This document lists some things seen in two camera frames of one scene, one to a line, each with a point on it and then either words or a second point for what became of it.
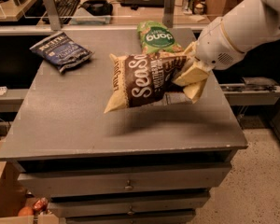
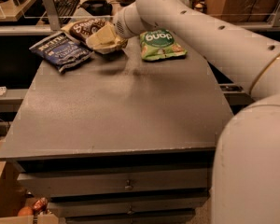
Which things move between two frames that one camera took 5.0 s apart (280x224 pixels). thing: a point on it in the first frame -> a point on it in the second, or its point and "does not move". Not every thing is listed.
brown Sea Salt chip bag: x=144 y=80 -> x=81 y=29
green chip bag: x=157 y=38 does not move
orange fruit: x=25 y=211 does not move
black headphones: x=98 y=7 does not move
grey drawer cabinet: x=149 y=162 does not move
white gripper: x=215 y=47 -> x=120 y=26
